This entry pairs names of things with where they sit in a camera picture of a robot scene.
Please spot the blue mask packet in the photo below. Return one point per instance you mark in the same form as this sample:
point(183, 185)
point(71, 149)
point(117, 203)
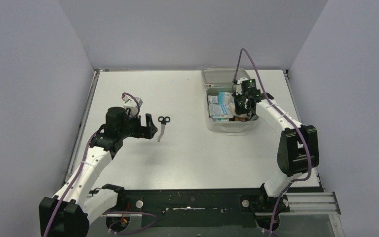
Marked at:
point(226, 98)

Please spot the aluminium frame rail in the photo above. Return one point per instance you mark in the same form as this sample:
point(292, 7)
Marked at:
point(312, 204)

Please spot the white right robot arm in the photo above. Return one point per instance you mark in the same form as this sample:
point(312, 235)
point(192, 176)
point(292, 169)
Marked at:
point(298, 149)

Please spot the white plastic bottle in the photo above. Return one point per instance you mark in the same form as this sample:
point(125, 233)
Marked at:
point(220, 120)

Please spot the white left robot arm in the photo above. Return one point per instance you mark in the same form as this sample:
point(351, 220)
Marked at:
point(71, 211)

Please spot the grey open storage box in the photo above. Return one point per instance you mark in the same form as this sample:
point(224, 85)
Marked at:
point(217, 80)

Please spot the clear bag of wipes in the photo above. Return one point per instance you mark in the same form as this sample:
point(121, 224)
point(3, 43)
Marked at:
point(212, 99)

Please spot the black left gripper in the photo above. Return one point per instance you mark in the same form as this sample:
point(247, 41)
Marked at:
point(144, 127)

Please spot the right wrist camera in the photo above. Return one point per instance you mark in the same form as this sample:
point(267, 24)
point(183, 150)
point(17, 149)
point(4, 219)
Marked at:
point(238, 86)

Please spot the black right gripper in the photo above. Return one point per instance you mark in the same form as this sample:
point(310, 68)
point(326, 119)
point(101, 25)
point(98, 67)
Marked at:
point(239, 110)

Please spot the black handled scissors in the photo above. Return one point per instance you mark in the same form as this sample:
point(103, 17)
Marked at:
point(163, 121)

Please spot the white blue label packet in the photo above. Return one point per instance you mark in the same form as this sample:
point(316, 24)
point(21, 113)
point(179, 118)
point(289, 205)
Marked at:
point(218, 111)

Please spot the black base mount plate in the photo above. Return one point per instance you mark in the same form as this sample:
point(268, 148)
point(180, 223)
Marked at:
point(244, 207)

